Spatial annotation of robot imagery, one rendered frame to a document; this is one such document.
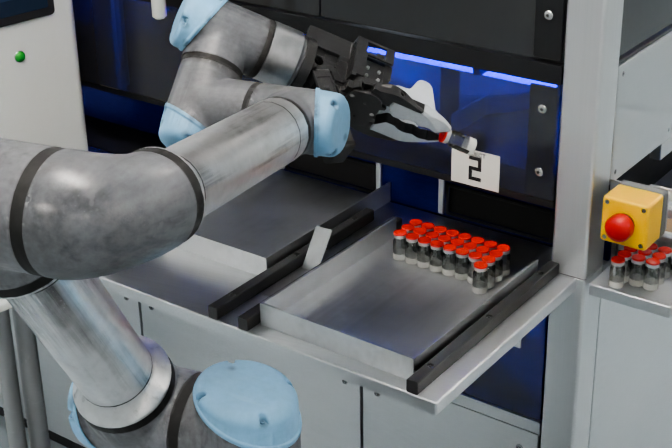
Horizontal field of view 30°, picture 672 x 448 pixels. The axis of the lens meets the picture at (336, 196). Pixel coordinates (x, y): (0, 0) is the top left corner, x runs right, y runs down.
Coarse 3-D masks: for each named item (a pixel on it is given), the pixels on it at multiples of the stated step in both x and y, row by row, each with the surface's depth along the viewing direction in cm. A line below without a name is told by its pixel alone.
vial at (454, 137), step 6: (450, 132) 158; (456, 132) 159; (450, 138) 158; (456, 138) 158; (462, 138) 159; (468, 138) 159; (450, 144) 159; (456, 144) 159; (462, 144) 159; (468, 144) 159; (474, 144) 159; (474, 150) 159
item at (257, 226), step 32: (256, 192) 220; (288, 192) 220; (320, 192) 220; (352, 192) 219; (384, 192) 214; (224, 224) 209; (256, 224) 208; (288, 224) 208; (320, 224) 200; (224, 256) 195; (256, 256) 191
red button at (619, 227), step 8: (616, 216) 178; (624, 216) 178; (608, 224) 179; (616, 224) 178; (624, 224) 177; (632, 224) 178; (608, 232) 179; (616, 232) 178; (624, 232) 178; (632, 232) 178; (616, 240) 179; (624, 240) 178
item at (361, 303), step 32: (384, 224) 200; (352, 256) 194; (384, 256) 197; (288, 288) 182; (320, 288) 188; (352, 288) 188; (384, 288) 188; (416, 288) 187; (448, 288) 187; (512, 288) 183; (288, 320) 175; (320, 320) 179; (352, 320) 179; (384, 320) 179; (416, 320) 179; (448, 320) 179; (352, 352) 170; (384, 352) 166; (416, 352) 171
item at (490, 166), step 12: (456, 156) 195; (468, 156) 193; (480, 156) 192; (492, 156) 191; (456, 168) 195; (468, 168) 194; (492, 168) 191; (456, 180) 196; (468, 180) 195; (492, 180) 192
